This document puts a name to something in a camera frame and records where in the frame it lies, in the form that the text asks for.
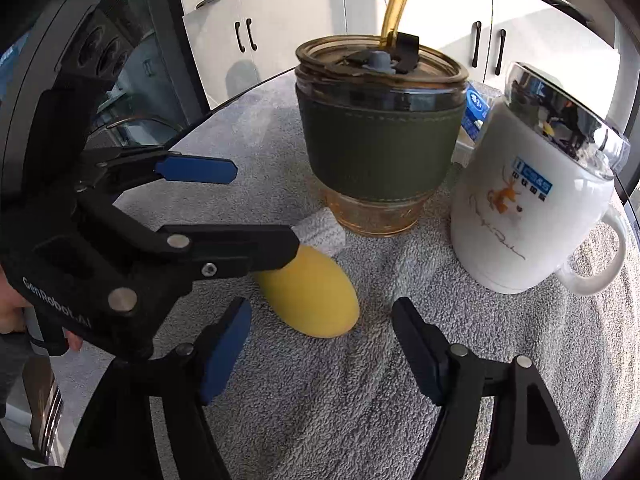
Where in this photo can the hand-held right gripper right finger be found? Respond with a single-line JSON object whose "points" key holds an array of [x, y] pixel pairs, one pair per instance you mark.
{"points": [[420, 355]]}

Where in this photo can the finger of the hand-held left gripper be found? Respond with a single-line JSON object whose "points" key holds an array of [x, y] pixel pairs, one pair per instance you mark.
{"points": [[235, 252], [200, 170]]}

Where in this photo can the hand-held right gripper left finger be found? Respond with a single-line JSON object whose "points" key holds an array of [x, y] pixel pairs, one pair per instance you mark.
{"points": [[225, 355]]}

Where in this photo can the large yellow sponge white backing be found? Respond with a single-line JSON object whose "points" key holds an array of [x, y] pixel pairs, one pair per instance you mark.
{"points": [[310, 295]]}

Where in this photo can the person's left hand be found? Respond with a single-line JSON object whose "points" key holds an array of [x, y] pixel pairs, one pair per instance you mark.
{"points": [[11, 305]]}

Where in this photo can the grey towel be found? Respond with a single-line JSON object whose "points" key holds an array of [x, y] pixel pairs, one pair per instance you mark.
{"points": [[350, 400]]}

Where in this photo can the white mug with lid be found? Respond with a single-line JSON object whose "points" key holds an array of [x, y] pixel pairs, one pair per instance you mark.
{"points": [[520, 220]]}

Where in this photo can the amber glass cup green sleeve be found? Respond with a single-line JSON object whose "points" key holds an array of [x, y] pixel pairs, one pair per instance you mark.
{"points": [[380, 140]]}

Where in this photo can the white cabinet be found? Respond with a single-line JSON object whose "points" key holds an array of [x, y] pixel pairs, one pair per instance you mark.
{"points": [[320, 10]]}

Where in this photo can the white plastic tray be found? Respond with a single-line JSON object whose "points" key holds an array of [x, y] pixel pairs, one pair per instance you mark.
{"points": [[460, 152]]}

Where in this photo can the blue and white tissue pack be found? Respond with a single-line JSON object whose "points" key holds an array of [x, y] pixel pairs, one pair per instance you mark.
{"points": [[475, 110]]}

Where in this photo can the amber glass straw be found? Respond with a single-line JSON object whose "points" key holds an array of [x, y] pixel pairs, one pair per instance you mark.
{"points": [[397, 0]]}

